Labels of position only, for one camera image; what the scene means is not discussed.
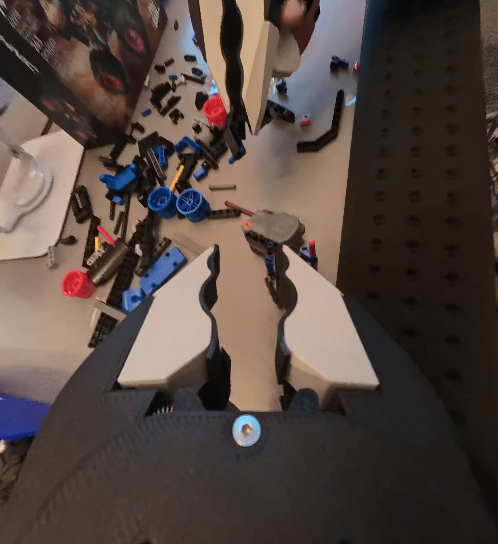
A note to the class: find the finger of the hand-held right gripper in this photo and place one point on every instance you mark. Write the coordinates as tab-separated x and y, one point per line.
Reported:
261	72
210	34

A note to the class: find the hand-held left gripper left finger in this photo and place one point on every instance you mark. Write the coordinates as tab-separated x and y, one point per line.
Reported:
168	340

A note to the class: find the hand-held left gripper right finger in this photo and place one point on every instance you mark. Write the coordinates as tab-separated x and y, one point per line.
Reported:
329	340

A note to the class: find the grey motor brick assembly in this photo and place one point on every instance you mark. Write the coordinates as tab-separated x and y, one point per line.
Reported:
274	227

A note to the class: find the person's right hand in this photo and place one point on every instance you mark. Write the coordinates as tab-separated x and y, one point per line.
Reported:
293	12

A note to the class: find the blue curved panel piece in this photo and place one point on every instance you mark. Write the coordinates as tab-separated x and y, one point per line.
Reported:
134	301

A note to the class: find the red toy wheel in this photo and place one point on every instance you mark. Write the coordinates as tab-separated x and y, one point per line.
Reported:
79	284
215	110

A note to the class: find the small red and white piece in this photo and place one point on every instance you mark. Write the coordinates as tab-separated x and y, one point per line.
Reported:
305	120

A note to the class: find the long black holed beam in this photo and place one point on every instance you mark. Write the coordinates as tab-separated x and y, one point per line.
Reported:
104	327

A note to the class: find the grey flat tile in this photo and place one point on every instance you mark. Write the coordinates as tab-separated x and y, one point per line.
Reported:
108	310

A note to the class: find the blue flat panel piece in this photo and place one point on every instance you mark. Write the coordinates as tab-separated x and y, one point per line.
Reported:
164	270

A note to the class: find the pile of black building pieces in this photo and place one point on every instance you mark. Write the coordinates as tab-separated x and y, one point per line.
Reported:
164	93

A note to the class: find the blue and black pin piece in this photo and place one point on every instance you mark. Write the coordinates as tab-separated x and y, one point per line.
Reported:
338	63

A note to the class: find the black bent beam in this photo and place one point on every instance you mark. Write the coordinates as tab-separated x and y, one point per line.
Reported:
336	119

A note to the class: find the black cylinder piece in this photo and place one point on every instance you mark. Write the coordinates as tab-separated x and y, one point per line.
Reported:
111	261

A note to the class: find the dark grey axle rod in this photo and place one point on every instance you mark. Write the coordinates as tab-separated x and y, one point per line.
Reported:
222	187

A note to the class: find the red axle rod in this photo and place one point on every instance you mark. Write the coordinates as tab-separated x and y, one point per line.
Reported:
105	236

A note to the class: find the dark brown axle rod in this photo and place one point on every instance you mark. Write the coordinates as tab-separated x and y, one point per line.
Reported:
238	207

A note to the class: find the blue toy wheel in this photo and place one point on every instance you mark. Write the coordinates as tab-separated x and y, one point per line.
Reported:
193	205
162	202

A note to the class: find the light grey short beam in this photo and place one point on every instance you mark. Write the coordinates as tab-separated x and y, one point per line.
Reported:
52	257

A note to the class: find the dark printed toy box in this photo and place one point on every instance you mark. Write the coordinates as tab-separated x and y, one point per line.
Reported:
62	51

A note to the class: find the blue angled panel piece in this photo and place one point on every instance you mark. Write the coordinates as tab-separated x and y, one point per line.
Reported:
121	180

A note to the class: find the black rectangular frame piece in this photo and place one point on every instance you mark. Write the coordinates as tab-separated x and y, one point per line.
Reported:
81	204

